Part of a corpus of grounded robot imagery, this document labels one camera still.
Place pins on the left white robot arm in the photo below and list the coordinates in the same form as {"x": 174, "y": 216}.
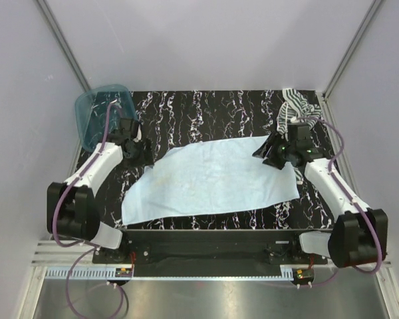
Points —
{"x": 72, "y": 213}

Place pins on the light blue towel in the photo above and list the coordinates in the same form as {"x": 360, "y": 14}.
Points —
{"x": 208, "y": 178}

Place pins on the right aluminium frame post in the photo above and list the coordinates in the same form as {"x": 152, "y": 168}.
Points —
{"x": 360, "y": 33}

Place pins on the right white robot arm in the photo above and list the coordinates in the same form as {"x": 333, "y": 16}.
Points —
{"x": 359, "y": 235}

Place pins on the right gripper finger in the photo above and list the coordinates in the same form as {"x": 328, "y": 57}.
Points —
{"x": 276, "y": 162}
{"x": 264, "y": 149}

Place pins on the white slotted cable duct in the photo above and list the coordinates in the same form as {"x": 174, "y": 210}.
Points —
{"x": 272, "y": 273}

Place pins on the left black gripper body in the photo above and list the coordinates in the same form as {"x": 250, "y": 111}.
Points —
{"x": 139, "y": 158}

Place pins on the teal transparent plastic bin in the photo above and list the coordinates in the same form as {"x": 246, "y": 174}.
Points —
{"x": 99, "y": 110}

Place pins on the black white striped towel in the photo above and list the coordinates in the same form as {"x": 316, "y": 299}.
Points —
{"x": 295, "y": 109}

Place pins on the left aluminium frame post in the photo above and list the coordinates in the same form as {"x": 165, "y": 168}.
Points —
{"x": 56, "y": 31}

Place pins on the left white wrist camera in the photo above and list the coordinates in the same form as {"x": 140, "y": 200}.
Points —
{"x": 130, "y": 128}

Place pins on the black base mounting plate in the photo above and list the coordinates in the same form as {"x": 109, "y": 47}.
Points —
{"x": 151, "y": 246}

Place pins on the aluminium frame post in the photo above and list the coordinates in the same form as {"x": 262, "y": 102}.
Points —
{"x": 360, "y": 33}
{"x": 56, "y": 31}

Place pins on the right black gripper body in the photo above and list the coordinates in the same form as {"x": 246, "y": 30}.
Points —
{"x": 283, "y": 149}

